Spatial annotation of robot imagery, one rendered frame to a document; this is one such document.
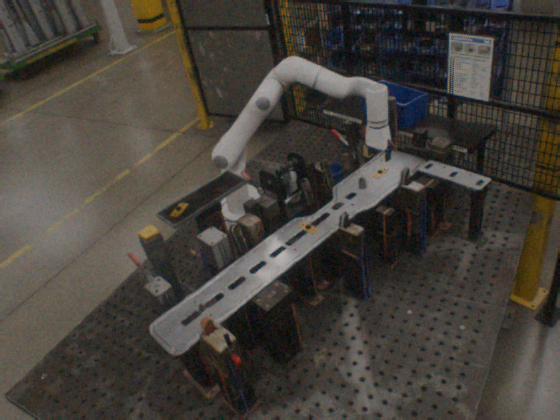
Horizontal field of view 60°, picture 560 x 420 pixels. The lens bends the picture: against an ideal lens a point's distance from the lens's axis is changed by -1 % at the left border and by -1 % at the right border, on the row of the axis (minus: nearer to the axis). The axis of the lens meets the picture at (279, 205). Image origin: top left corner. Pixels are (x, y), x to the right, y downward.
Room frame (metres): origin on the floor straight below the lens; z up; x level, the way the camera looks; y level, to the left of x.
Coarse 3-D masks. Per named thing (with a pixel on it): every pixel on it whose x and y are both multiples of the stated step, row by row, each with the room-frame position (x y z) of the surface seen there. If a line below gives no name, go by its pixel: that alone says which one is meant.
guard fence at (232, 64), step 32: (192, 0) 4.67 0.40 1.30; (224, 0) 4.44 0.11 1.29; (256, 0) 4.24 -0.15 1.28; (192, 32) 4.74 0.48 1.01; (224, 32) 4.50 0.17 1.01; (256, 32) 4.29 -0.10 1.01; (288, 32) 4.06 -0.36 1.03; (192, 64) 4.80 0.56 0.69; (224, 64) 4.55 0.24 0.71; (256, 64) 4.33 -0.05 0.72; (224, 96) 4.61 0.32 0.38
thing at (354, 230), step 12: (348, 228) 1.40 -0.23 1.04; (360, 228) 1.39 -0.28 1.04; (348, 240) 1.39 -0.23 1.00; (360, 240) 1.37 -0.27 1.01; (348, 252) 1.40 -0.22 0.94; (360, 252) 1.36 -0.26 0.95; (348, 264) 1.40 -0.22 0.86; (360, 264) 1.37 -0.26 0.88; (348, 276) 1.41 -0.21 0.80; (360, 276) 1.37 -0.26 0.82; (348, 288) 1.42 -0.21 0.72; (360, 288) 1.36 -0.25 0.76; (360, 300) 1.36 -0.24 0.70
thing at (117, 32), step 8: (104, 0) 8.41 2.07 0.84; (112, 0) 8.50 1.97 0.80; (104, 8) 8.45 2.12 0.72; (112, 8) 8.46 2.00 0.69; (112, 16) 8.42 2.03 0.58; (112, 24) 8.42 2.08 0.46; (120, 24) 8.50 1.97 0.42; (112, 32) 8.46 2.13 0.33; (120, 32) 8.46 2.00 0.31; (120, 40) 8.41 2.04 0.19; (120, 48) 8.42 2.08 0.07; (128, 48) 8.48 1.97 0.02
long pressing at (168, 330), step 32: (384, 160) 1.88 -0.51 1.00; (416, 160) 1.83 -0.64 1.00; (352, 192) 1.69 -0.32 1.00; (384, 192) 1.64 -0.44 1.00; (288, 224) 1.56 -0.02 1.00; (320, 224) 1.52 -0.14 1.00; (256, 256) 1.41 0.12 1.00; (288, 256) 1.37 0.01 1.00; (224, 288) 1.27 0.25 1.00; (256, 288) 1.24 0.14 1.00; (160, 320) 1.18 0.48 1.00; (192, 320) 1.15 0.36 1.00; (224, 320) 1.13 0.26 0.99
